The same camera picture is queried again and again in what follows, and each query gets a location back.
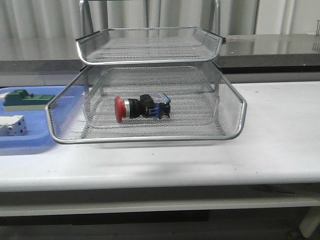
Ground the white electrical module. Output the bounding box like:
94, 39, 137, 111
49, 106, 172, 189
0, 115, 27, 137

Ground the green and beige switch block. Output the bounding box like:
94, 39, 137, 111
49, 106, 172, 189
3, 89, 55, 112

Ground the red emergency push button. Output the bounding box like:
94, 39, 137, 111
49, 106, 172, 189
114, 93, 171, 123

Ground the grey stone counter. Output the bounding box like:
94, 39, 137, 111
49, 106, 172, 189
0, 34, 320, 74

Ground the silver mesh tray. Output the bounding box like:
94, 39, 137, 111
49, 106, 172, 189
45, 62, 247, 144
76, 26, 226, 66

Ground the silver metal rack frame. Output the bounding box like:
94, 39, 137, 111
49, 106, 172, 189
78, 0, 227, 140

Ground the blue plastic tray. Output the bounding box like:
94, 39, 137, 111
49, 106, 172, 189
0, 85, 85, 149

